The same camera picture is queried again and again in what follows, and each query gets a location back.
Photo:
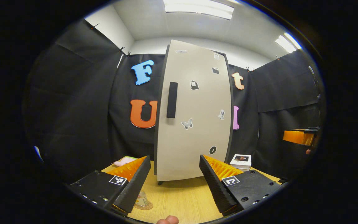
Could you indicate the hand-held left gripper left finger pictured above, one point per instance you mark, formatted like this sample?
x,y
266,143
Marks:
x,y
134,189

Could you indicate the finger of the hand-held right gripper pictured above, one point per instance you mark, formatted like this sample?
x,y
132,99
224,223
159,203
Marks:
x,y
297,137

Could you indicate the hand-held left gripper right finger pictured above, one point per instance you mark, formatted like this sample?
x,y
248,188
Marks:
x,y
216,186

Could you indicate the small clear bottle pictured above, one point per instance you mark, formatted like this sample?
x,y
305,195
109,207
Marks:
x,y
142,198

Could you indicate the beige cabinet door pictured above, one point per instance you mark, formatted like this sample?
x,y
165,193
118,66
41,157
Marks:
x,y
197,140

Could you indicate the pink plush toy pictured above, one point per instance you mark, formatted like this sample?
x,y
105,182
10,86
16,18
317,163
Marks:
x,y
124,160

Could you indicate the grey book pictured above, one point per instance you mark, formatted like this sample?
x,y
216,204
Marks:
x,y
242,166

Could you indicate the white book with portrait cover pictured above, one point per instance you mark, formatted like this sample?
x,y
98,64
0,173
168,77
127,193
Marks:
x,y
241,159

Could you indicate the small ceiling light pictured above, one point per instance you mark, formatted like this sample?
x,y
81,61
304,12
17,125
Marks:
x,y
287,43

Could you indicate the black backdrop cloth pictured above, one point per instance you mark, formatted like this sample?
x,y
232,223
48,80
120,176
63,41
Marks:
x,y
73,109

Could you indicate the long ceiling light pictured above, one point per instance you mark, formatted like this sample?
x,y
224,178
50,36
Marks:
x,y
199,8

